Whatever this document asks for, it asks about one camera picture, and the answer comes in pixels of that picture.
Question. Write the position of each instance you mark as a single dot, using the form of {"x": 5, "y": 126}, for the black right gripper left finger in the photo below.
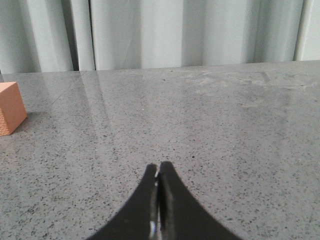
{"x": 138, "y": 218}

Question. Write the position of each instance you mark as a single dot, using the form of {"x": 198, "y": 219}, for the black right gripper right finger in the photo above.
{"x": 181, "y": 215}

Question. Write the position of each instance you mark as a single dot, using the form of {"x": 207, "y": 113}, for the orange foam cube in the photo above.
{"x": 12, "y": 108}

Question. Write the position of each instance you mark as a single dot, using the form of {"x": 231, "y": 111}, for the pale green curtain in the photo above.
{"x": 83, "y": 35}

